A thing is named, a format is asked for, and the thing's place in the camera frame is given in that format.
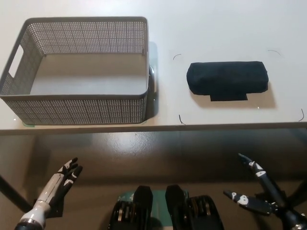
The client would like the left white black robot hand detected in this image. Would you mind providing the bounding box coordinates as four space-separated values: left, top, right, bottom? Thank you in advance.
20 157 83 225

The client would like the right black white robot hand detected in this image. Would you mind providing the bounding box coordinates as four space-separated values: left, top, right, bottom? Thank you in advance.
223 153 295 219

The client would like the black tape patch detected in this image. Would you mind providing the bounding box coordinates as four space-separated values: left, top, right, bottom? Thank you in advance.
210 94 248 102

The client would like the grey perforated plastic basket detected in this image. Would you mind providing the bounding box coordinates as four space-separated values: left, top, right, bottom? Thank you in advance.
0 16 150 126

